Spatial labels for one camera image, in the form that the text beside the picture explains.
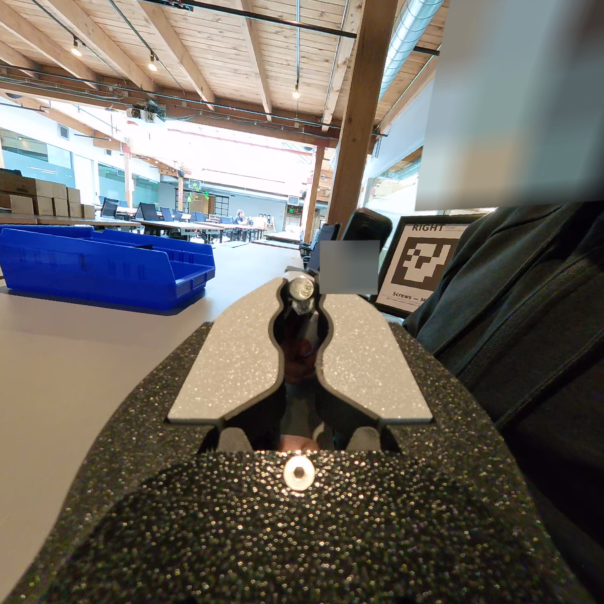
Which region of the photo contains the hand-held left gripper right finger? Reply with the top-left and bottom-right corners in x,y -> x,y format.
316,293 -> 433,423

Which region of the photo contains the blue plastic bin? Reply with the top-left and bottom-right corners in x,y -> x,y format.
0,225 -> 216,313

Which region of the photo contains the black framed marker sign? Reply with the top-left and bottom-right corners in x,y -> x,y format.
376,215 -> 484,318

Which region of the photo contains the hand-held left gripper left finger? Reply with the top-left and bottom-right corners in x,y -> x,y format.
168,277 -> 287,422

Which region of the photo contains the black office chair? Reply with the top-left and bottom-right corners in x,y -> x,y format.
300,222 -> 342,271

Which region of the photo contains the stack of cardboard boxes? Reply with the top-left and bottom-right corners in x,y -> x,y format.
0,168 -> 95,220

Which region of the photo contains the wooden pillar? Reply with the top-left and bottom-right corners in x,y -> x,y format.
326,0 -> 399,232

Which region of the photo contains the steel bolt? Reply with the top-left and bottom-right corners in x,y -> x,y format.
286,274 -> 320,320

